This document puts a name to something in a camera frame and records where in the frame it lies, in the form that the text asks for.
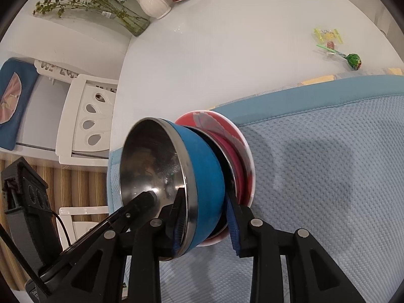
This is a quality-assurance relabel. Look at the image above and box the striped woven rug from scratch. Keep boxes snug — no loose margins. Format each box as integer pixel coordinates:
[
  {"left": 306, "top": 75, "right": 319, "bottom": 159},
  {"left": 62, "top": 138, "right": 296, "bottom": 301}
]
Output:
[{"left": 0, "top": 151, "right": 110, "bottom": 292}]

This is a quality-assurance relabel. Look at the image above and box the blue steel bowl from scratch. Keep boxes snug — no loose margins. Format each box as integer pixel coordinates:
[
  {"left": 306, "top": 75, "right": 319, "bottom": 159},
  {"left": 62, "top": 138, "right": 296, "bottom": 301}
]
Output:
[{"left": 120, "top": 117, "right": 228, "bottom": 262}]

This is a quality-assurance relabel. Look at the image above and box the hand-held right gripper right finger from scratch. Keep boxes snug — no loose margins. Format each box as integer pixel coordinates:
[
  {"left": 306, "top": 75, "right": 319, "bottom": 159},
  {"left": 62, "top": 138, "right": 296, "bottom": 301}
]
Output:
[{"left": 225, "top": 192, "right": 368, "bottom": 303}]

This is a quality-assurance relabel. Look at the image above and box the blue seat cushion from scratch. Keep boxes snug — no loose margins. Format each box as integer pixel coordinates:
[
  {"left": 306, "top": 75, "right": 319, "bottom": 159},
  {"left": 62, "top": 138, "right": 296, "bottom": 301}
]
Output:
[{"left": 0, "top": 58, "right": 39, "bottom": 151}]

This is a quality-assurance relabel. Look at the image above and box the black cable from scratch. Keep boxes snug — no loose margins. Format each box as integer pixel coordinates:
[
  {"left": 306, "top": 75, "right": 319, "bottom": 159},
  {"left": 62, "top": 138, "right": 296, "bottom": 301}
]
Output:
[{"left": 0, "top": 210, "right": 70, "bottom": 295}]

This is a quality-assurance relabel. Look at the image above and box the white ceramic vase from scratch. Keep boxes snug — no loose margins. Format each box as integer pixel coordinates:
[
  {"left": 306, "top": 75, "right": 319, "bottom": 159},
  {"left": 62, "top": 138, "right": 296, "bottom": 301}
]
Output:
[{"left": 138, "top": 0, "right": 173, "bottom": 19}]

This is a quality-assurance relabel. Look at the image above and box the white plain chair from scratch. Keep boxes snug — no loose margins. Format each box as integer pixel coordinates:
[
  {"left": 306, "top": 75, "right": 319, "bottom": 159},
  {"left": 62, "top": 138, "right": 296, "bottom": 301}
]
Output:
[{"left": 59, "top": 206, "right": 110, "bottom": 250}]

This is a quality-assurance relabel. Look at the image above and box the magenta steel bowl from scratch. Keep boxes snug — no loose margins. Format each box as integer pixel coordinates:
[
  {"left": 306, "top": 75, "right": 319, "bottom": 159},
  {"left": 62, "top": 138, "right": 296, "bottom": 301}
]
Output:
[{"left": 189, "top": 126, "right": 245, "bottom": 241}]

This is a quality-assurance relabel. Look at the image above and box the white chair with carved back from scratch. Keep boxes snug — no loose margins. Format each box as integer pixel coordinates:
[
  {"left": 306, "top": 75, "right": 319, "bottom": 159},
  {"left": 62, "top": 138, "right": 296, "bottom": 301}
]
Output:
[{"left": 0, "top": 57, "right": 118, "bottom": 153}]

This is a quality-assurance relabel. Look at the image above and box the light blue quilted mat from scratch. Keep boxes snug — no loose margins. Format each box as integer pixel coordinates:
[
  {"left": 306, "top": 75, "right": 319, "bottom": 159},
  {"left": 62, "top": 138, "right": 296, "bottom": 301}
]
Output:
[{"left": 107, "top": 74, "right": 404, "bottom": 303}]

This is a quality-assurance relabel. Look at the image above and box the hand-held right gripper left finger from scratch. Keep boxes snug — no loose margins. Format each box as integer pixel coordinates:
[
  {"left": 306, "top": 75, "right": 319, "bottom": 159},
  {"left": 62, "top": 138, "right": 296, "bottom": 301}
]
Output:
[{"left": 71, "top": 188, "right": 187, "bottom": 303}]

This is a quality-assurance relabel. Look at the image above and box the white chair with teardrop holes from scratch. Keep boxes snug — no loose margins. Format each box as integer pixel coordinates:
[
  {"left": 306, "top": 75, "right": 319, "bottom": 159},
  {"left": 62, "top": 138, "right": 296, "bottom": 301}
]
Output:
[{"left": 55, "top": 74, "right": 119, "bottom": 166}]

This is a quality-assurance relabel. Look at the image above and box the yellow wrapped candy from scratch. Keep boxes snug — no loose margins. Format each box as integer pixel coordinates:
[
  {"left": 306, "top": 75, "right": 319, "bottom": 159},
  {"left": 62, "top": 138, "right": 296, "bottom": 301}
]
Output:
[{"left": 313, "top": 27, "right": 345, "bottom": 45}]

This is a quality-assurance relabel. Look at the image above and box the pink cartoon bowl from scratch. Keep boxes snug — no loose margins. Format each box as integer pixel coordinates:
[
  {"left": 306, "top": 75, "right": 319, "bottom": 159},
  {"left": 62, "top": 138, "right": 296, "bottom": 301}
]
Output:
[{"left": 174, "top": 110, "right": 256, "bottom": 248}]

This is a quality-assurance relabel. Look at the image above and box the green lollipop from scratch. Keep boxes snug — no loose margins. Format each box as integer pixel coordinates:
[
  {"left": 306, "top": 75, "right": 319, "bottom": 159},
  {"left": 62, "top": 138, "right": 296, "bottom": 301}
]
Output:
[{"left": 316, "top": 44, "right": 362, "bottom": 71}]

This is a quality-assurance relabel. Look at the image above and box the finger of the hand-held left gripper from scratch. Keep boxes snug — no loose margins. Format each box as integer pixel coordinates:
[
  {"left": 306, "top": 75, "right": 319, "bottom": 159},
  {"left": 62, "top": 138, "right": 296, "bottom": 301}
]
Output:
[{"left": 126, "top": 192, "right": 158, "bottom": 222}]

